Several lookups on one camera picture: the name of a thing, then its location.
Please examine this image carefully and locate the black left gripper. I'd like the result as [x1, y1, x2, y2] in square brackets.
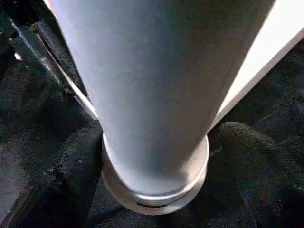
[6, 16, 88, 98]

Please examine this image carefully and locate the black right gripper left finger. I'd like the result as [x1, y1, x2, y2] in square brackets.
[6, 119, 105, 228]

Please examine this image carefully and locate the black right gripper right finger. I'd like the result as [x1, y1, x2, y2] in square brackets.
[206, 121, 304, 228]

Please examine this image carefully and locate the white plastic table leg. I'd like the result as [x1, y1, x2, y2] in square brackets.
[47, 0, 279, 208]

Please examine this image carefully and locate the white plastic table top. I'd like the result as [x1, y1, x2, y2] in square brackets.
[67, 0, 304, 217]

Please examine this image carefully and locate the black plastic mat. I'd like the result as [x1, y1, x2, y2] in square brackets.
[0, 0, 304, 228]

